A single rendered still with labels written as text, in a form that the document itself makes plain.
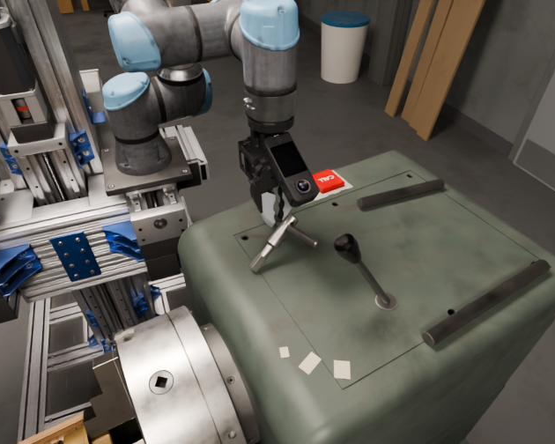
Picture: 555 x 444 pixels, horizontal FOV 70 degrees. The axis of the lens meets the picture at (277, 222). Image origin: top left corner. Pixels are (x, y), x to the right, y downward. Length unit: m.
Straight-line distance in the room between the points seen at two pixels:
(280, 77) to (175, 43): 0.15
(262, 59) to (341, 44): 4.06
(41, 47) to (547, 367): 2.36
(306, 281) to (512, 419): 1.61
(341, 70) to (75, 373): 3.85
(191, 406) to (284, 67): 0.48
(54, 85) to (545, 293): 1.19
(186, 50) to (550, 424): 2.05
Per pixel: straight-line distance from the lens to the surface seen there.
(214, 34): 0.62
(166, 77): 1.07
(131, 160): 1.12
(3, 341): 2.50
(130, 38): 0.59
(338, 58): 4.65
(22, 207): 1.32
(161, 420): 0.62
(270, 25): 0.54
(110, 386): 0.72
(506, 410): 2.18
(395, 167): 0.98
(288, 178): 0.59
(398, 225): 0.81
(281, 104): 0.58
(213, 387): 0.62
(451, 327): 0.65
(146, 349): 0.66
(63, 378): 1.97
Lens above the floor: 1.77
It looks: 41 degrees down
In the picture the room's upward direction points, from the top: straight up
